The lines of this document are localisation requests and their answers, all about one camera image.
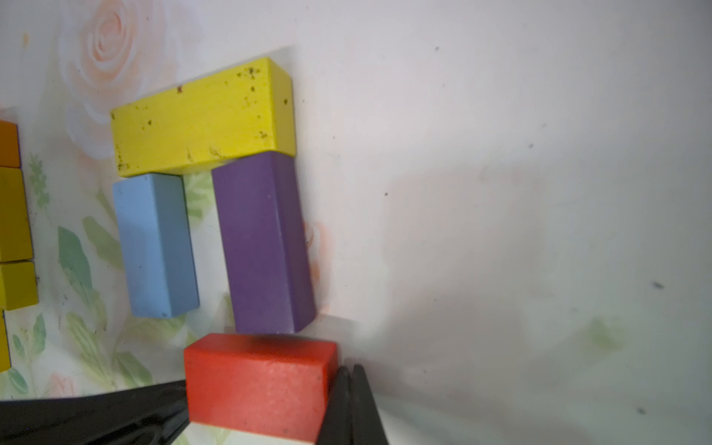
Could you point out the red block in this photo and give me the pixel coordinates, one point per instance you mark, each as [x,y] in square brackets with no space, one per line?
[269,385]

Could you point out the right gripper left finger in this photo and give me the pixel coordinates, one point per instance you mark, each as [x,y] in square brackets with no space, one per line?
[156,414]

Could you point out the yellow small block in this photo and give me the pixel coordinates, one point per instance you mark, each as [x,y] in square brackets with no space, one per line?
[16,239]

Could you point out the yellow long block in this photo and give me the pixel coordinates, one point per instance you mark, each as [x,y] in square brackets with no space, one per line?
[18,285]
[5,360]

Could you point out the purple block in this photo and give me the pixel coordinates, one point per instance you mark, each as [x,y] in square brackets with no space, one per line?
[264,244]

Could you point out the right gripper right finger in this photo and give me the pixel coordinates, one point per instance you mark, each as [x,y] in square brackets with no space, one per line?
[351,416]

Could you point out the light blue block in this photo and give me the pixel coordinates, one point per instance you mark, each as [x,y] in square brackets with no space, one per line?
[156,245]

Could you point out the orange block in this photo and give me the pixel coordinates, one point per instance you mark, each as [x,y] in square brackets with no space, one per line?
[9,145]

